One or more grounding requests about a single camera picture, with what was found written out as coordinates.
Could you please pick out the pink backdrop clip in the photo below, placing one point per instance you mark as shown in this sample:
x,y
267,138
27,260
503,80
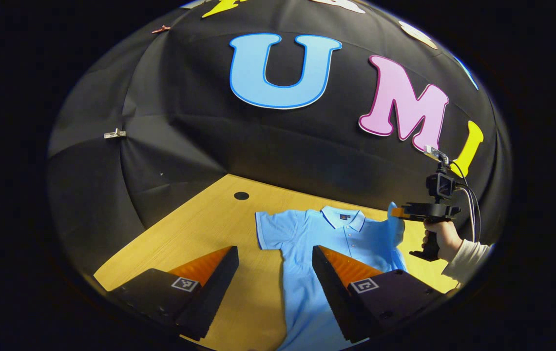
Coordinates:
x,y
161,29

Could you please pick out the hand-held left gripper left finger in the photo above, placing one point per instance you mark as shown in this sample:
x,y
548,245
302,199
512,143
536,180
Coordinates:
x,y
212,292

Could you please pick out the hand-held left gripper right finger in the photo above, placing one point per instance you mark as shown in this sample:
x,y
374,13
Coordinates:
x,y
334,292

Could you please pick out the white backdrop clip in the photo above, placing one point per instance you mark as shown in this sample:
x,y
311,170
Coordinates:
x,y
114,133

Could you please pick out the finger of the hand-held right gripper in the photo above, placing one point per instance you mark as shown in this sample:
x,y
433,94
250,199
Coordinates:
x,y
398,212

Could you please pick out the light blue T-shirt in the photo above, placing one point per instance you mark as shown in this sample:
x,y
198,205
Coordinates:
x,y
307,273

